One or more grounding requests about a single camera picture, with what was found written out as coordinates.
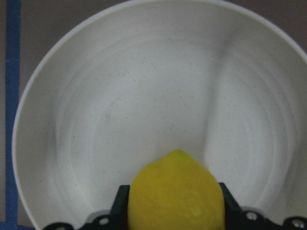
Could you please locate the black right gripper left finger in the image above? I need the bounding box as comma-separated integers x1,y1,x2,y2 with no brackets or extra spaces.
44,184,131,230

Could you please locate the yellow lemon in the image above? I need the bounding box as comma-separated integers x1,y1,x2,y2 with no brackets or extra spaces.
128,150,225,230

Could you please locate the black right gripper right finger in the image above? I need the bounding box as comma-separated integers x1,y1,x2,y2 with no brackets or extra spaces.
219,183,307,230

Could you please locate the white round plate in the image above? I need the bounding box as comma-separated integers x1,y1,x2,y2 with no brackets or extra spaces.
12,0,307,230

